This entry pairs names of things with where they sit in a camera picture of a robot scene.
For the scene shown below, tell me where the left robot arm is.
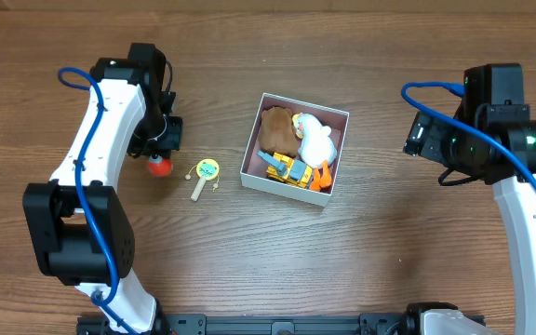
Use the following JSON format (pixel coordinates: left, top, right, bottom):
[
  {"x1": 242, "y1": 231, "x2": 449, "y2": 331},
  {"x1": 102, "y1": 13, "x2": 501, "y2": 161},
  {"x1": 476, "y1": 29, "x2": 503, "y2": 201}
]
[{"x1": 22, "y1": 43, "x2": 183, "y2": 334}]

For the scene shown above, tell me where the white plush duck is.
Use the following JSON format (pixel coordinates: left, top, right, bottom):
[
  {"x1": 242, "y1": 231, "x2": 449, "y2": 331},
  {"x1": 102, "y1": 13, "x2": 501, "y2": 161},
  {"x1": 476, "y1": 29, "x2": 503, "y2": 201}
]
[{"x1": 292, "y1": 113, "x2": 338, "y2": 192}]

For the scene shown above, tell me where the red toy ball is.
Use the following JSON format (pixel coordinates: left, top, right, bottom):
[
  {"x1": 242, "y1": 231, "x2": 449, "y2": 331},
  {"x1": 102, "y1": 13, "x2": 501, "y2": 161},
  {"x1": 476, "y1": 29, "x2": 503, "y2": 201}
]
[{"x1": 147, "y1": 155, "x2": 173, "y2": 178}]

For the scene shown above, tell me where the white square cardboard box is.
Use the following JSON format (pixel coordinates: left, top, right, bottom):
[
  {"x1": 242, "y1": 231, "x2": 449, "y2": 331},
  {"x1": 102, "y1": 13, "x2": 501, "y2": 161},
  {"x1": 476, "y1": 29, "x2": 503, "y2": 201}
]
[{"x1": 240, "y1": 92, "x2": 350, "y2": 207}]

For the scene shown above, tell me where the left blue cable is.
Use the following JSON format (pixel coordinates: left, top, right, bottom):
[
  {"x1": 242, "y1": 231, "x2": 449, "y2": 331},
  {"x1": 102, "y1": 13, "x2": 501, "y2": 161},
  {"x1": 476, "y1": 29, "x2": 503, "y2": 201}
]
[{"x1": 57, "y1": 66, "x2": 139, "y2": 335}]

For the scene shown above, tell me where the wooden rattle drum toy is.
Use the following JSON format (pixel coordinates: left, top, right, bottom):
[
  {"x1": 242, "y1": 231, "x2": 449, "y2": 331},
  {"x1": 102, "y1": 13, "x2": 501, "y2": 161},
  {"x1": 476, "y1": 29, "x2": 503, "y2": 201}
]
[{"x1": 184, "y1": 158, "x2": 220, "y2": 202}]

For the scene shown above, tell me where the brown plush toy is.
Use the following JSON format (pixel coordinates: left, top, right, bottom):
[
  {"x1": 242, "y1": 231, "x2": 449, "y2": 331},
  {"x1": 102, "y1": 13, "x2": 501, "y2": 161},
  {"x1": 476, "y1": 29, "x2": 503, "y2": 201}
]
[{"x1": 259, "y1": 106, "x2": 299, "y2": 157}]

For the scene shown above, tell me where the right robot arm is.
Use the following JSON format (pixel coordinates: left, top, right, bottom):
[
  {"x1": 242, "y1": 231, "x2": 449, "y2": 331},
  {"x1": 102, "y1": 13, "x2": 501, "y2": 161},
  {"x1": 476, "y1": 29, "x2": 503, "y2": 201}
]
[{"x1": 400, "y1": 63, "x2": 536, "y2": 334}]

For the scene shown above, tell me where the yellow toy truck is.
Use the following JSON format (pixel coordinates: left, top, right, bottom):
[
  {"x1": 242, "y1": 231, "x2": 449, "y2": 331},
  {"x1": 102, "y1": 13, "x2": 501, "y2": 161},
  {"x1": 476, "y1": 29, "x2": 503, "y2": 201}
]
[{"x1": 258, "y1": 151, "x2": 313, "y2": 189}]

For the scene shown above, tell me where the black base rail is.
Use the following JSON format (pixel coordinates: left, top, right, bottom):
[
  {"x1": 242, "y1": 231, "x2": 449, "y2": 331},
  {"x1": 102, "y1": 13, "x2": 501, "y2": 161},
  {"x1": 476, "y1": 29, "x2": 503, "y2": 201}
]
[{"x1": 75, "y1": 313, "x2": 488, "y2": 335}]

